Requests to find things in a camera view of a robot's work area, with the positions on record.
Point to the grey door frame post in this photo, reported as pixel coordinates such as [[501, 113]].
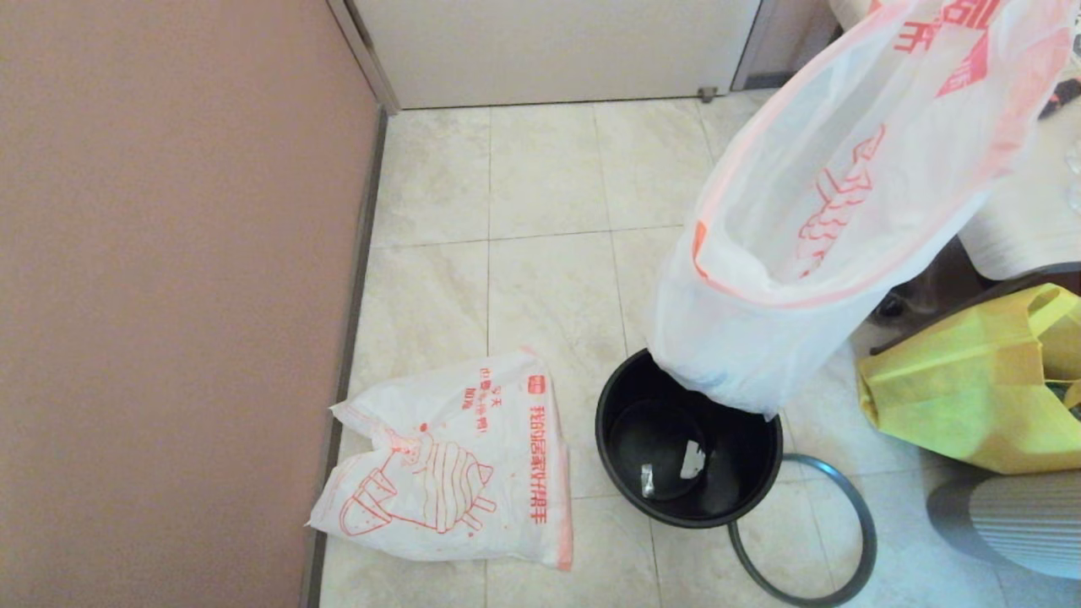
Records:
[[363, 51]]

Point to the dark items in clear bag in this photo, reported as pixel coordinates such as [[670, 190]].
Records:
[[891, 308]]

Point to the small metal door stopper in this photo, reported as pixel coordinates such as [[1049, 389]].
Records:
[[708, 94]]

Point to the black round trash bin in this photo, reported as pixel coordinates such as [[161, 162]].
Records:
[[743, 456]]

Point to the yellow non-woven bag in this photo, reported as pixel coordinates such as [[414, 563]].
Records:
[[954, 397]]

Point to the white paper scrap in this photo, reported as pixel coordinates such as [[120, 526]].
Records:
[[692, 460]]

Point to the black and red marker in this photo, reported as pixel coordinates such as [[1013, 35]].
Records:
[[1068, 91]]

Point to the beige table with metal legs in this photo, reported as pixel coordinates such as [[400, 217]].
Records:
[[929, 324]]

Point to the small silver scrap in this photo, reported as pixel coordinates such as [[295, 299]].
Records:
[[647, 481]]

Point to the grey ribbed robot base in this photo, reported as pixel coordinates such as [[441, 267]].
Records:
[[1022, 523]]

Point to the white door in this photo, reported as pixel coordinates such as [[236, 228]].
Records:
[[557, 51]]

